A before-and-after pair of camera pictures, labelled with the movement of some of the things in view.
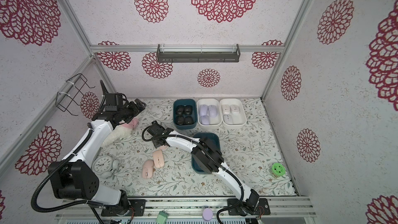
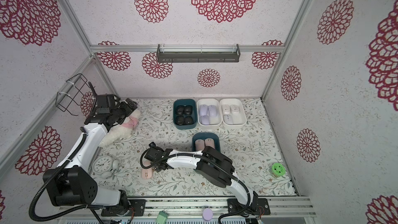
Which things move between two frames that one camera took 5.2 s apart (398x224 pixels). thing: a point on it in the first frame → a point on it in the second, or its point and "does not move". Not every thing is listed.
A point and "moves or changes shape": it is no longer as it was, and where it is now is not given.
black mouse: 188,109 does not move
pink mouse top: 163,147 moves or changes shape
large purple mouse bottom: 212,110 does not move
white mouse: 227,119 does not move
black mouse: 188,120 does not move
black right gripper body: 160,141 → 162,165
